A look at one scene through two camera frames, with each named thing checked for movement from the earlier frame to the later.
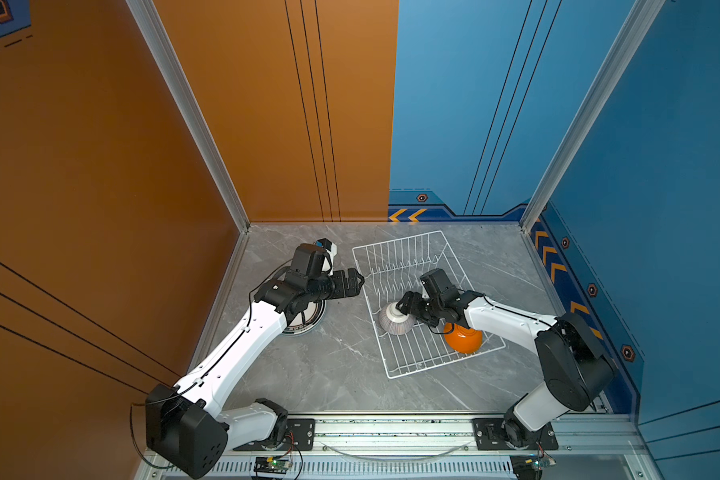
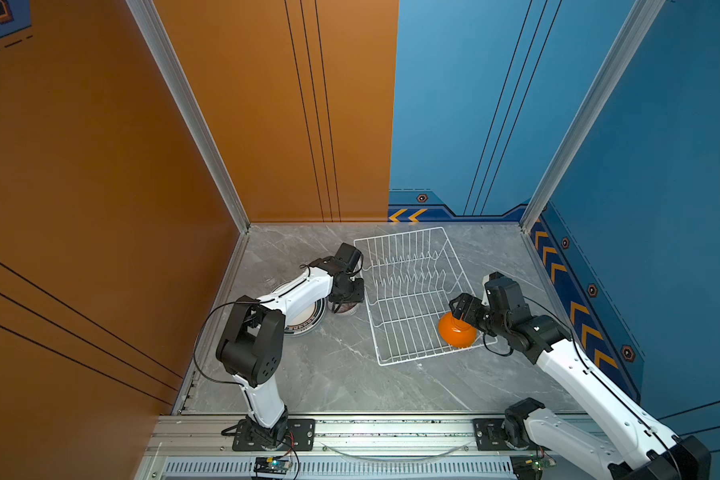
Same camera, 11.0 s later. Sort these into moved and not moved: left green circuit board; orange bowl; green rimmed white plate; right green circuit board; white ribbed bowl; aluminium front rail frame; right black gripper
Moved: right black gripper; white ribbed bowl; orange bowl
Not moved: right green circuit board; left green circuit board; green rimmed white plate; aluminium front rail frame
